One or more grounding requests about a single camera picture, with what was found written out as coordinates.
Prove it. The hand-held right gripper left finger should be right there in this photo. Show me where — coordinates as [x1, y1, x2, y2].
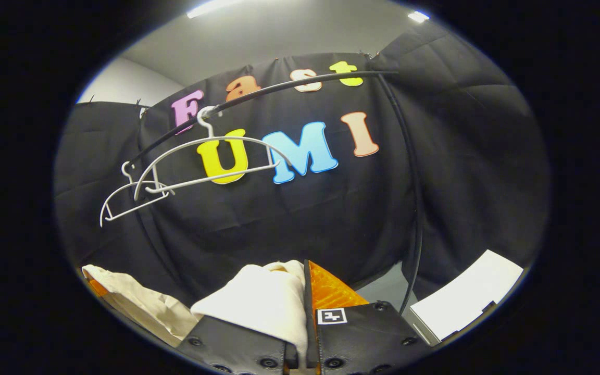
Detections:
[177, 314, 301, 375]

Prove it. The black backdrop cloth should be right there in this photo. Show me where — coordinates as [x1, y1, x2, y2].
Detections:
[53, 29, 551, 308]

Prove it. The white plastic hanger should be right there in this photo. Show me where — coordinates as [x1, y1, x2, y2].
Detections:
[133, 106, 293, 201]
[99, 160, 176, 228]

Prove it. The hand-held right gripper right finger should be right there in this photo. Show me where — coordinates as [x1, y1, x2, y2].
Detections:
[303, 259, 432, 375]

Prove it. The cream long-sleeved shirt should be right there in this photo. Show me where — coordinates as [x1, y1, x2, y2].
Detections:
[81, 259, 312, 360]

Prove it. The black metal clothes rack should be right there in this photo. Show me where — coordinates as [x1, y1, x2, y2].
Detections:
[126, 69, 426, 316]

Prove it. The white ribbed box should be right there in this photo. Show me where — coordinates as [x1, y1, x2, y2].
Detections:
[408, 249, 524, 347]

